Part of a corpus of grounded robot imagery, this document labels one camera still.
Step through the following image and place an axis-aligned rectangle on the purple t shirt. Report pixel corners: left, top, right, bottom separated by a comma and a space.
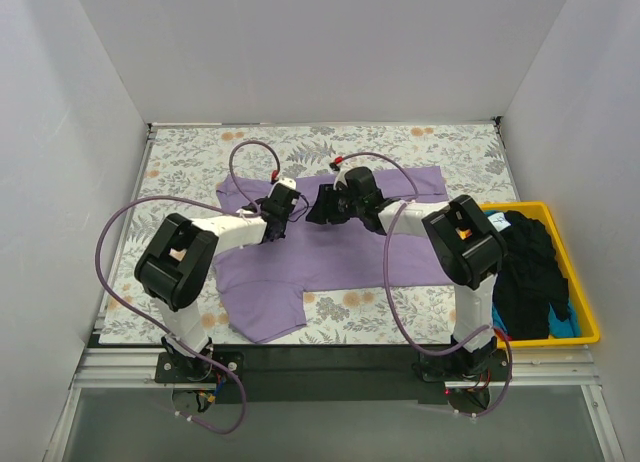
213, 164, 454, 344

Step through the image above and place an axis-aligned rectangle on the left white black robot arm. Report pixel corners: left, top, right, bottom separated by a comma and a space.
134, 178, 300, 382

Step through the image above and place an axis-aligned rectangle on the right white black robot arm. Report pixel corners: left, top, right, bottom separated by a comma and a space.
306, 167, 507, 380

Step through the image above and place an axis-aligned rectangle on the floral table mat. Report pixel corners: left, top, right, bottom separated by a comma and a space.
99, 123, 519, 345

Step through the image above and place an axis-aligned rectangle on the teal t shirt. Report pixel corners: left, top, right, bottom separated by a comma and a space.
487, 209, 584, 339

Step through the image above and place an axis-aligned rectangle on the yellow plastic bin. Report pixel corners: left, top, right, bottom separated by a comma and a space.
482, 201, 600, 348

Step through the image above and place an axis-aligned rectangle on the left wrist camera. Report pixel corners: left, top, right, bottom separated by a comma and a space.
271, 170, 297, 190

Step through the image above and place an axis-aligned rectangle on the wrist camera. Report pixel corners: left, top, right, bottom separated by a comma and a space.
329, 156, 351, 191
271, 170, 297, 190

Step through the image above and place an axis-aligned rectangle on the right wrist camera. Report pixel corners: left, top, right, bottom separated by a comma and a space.
329, 156, 351, 191

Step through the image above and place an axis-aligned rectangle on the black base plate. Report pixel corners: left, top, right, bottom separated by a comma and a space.
154, 345, 508, 404

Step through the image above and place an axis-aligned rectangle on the aluminium frame rail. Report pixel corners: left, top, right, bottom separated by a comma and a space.
42, 123, 158, 461

